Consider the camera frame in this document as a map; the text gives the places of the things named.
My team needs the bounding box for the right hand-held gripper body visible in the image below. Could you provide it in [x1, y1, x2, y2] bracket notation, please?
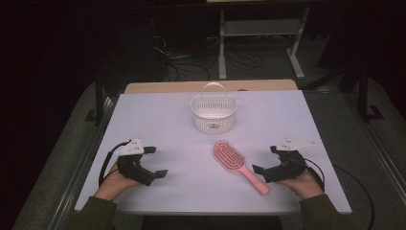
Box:
[274, 137, 318, 184]

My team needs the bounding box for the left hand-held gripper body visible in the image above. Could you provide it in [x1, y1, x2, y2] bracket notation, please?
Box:
[115, 137, 148, 180]

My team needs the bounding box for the pink hairbrush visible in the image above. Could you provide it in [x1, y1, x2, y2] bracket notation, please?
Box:
[213, 139, 271, 196]

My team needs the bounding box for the white plastic basket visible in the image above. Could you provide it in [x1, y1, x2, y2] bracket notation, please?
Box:
[190, 81, 238, 135]

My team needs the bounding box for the person's left hand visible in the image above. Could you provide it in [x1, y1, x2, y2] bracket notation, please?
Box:
[93, 161, 144, 202]

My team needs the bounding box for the person's right hand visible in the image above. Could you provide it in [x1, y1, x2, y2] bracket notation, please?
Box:
[276, 168, 326, 201]

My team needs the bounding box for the wooden desk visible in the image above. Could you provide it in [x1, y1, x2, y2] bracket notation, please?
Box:
[123, 79, 299, 95]

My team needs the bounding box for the black metal stand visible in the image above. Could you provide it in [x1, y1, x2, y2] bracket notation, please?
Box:
[356, 62, 386, 125]
[83, 67, 107, 127]

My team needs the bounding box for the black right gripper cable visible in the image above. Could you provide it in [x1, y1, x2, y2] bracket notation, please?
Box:
[303, 157, 375, 230]

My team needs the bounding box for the grey metal floor rail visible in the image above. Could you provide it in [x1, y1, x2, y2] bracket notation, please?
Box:
[343, 93, 406, 196]
[47, 93, 126, 230]

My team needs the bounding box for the tangle of black floor cables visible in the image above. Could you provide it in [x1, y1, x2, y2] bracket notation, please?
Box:
[147, 17, 279, 82]

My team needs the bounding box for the white metal stand frame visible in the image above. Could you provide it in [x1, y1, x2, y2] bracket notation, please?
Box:
[217, 5, 311, 81]

